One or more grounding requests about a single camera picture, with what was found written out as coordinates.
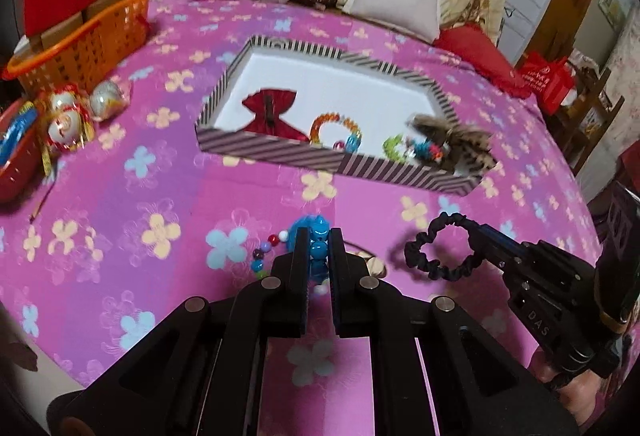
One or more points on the orange plastic basket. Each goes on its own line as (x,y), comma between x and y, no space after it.
(85,48)

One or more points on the round glossy ball ornament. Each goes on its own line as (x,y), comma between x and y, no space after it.
(106,100)

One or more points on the thin wooden stick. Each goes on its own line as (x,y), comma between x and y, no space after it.
(42,205)

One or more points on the framed wall picture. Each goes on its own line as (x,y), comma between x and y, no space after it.
(611,8)

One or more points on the striped cardboard box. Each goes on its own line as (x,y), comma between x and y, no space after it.
(275,150)

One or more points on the pink flower-print bedsheet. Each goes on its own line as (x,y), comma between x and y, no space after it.
(175,196)

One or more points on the black scrunchie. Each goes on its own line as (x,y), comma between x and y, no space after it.
(425,238)

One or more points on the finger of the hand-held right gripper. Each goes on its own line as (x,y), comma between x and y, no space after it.
(500,236)
(492,258)

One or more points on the small lucky cat figurine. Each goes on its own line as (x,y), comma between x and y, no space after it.
(64,98)

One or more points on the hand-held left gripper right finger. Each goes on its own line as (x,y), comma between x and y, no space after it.
(336,266)

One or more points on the blue snack packet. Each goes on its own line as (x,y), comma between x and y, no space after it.
(15,135)

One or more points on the wooden chair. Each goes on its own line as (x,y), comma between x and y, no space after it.
(590,115)

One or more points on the red hair bow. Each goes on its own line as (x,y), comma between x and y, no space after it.
(270,113)

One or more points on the person's right hand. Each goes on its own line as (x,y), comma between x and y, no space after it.
(585,396)

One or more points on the red bowl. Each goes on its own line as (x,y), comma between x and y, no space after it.
(15,176)

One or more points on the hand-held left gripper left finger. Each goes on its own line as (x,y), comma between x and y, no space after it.
(302,261)

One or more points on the red cushion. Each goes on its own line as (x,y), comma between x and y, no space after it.
(475,55)

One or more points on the red shopping bag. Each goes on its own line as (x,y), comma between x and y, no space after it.
(545,80)

